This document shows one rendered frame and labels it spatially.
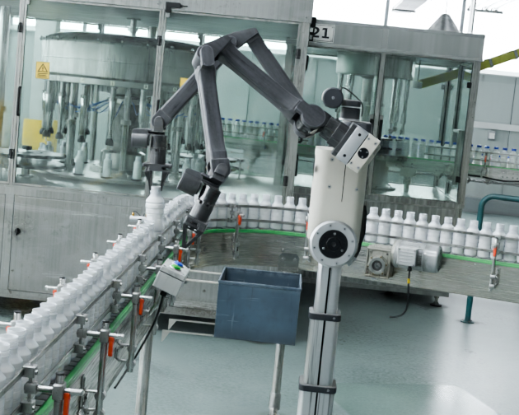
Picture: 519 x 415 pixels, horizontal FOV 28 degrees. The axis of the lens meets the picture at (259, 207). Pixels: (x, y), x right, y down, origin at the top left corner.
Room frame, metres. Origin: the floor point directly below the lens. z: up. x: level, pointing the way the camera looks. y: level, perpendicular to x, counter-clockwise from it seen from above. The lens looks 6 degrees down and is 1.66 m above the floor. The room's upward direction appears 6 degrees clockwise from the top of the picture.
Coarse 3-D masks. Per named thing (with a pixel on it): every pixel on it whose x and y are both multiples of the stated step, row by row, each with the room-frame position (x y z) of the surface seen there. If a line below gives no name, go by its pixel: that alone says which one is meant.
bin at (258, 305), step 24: (240, 288) 3.81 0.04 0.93; (264, 288) 3.81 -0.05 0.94; (288, 288) 3.80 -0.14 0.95; (216, 312) 3.81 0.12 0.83; (240, 312) 3.81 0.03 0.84; (264, 312) 3.81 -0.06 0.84; (288, 312) 3.81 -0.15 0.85; (216, 336) 3.81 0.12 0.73; (240, 336) 3.81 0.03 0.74; (264, 336) 3.81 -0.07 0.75; (288, 336) 3.81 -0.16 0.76
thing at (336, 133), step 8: (336, 120) 3.27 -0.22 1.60; (328, 128) 3.24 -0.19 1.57; (336, 128) 3.23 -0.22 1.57; (344, 128) 3.24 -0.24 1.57; (352, 128) 3.23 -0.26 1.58; (320, 136) 3.27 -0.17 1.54; (328, 136) 3.24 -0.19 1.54; (336, 136) 3.23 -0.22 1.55; (344, 136) 3.23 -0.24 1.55; (336, 144) 3.24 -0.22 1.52; (336, 152) 3.23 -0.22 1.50
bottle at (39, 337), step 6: (24, 318) 2.06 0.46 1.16; (30, 318) 2.05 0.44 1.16; (36, 318) 2.05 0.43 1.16; (36, 324) 2.05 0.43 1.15; (36, 330) 2.05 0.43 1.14; (36, 336) 2.05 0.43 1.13; (42, 336) 2.06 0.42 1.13; (36, 342) 2.04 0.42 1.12; (42, 342) 2.05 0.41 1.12; (42, 348) 2.06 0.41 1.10; (42, 360) 2.06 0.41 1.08; (42, 366) 2.06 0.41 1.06; (42, 372) 2.06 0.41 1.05; (36, 378) 2.05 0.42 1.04; (42, 378) 2.06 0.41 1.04; (36, 396) 2.05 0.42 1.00
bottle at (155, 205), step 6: (156, 186) 3.75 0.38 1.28; (156, 192) 3.72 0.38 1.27; (150, 198) 3.71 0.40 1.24; (156, 198) 3.71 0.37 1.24; (162, 198) 3.73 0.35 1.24; (150, 204) 3.70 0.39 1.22; (156, 204) 3.70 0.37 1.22; (162, 204) 3.72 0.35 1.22; (150, 210) 3.71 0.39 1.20; (156, 210) 3.70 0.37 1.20; (162, 210) 3.72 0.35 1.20; (150, 216) 3.71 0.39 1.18; (156, 216) 3.71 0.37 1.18; (162, 216) 3.73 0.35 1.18; (156, 222) 3.71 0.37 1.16; (162, 222) 3.73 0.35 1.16; (156, 228) 3.71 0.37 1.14
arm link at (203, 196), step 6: (204, 180) 3.07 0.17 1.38; (204, 186) 3.06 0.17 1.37; (210, 186) 3.05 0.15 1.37; (216, 186) 3.07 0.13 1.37; (198, 192) 3.05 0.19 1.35; (204, 192) 3.05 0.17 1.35; (210, 192) 3.04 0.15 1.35; (216, 192) 3.05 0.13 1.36; (204, 198) 3.05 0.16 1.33; (210, 198) 3.05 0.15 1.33; (216, 198) 3.06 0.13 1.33; (210, 204) 3.05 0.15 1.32
